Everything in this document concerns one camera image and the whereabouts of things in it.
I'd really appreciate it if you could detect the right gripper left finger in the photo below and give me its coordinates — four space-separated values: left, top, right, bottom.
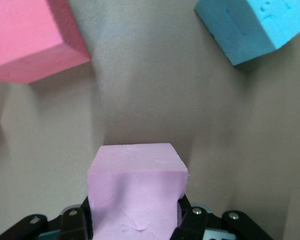
61 195 93 240

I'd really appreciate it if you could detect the brown paper table cover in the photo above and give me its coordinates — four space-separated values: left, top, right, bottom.
0 0 300 240

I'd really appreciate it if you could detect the pink foam cube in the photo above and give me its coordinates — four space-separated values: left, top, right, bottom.
86 142 189 240

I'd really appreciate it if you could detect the blue foam cube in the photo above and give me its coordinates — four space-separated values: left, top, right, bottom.
194 0 300 67

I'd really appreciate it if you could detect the red foam cube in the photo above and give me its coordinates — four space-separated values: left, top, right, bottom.
0 0 92 85

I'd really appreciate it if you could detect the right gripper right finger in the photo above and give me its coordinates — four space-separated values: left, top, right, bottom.
171 195 212 240

